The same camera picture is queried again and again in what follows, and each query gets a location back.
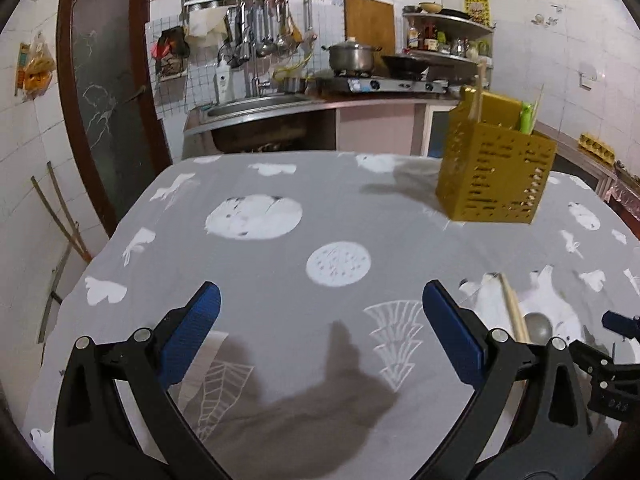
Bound hanging white cloth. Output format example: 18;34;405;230
187;7;227;49

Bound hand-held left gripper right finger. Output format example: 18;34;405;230
414;280;593;480

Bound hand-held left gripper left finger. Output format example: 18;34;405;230
54;281;232;480

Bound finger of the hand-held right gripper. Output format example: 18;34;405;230
601;310;640;342
568;340;617;377

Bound row of condiment bottles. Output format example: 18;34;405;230
405;17;494;59

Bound metal spoon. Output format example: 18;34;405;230
522;311;554;345

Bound gas stove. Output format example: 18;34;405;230
327;73;449;96

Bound yellow perforated utensil holder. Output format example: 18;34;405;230
435;85;559;225

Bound kitchen counter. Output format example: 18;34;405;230
182;91;617;192

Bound hanging red and black items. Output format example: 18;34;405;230
149;26;192;81

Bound grey printed tablecloth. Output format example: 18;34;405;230
22;150;640;480

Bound yellow wall poster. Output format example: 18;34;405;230
462;0;490;25

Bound white soap bottle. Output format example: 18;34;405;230
213;57;235;106

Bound green-handled fork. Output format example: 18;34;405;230
517;101;537;135

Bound leaning metal bar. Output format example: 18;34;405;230
37;244;72;347

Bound brown glass-panel door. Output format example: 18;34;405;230
56;0;174;239

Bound white wall socket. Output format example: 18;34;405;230
577;62;599;90

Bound stainless steel sink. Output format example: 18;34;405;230
199;92;314;124

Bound black wok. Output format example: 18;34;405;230
380;52;431;77

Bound wall stickers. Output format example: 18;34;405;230
531;3;564;26

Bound row of hanging ladles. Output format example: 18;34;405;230
219;0;304;69

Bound metal faucet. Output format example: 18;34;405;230
249;50;271;99

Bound steel stock pot with lid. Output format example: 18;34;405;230
321;36;384;75

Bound yellow egg carton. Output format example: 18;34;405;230
578;132;617;161

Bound rectangular wooden cutting board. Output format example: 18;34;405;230
343;0;397;57

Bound yellow hose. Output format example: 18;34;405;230
272;35;314;79

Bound leaning wooden sticks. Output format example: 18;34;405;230
31;161;94;264

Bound pink cloth cover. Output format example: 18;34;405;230
602;160;640;237

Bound metal corner shelf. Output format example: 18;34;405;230
402;7;496;66

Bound hanging plastic food bags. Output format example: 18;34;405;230
13;30;57;104

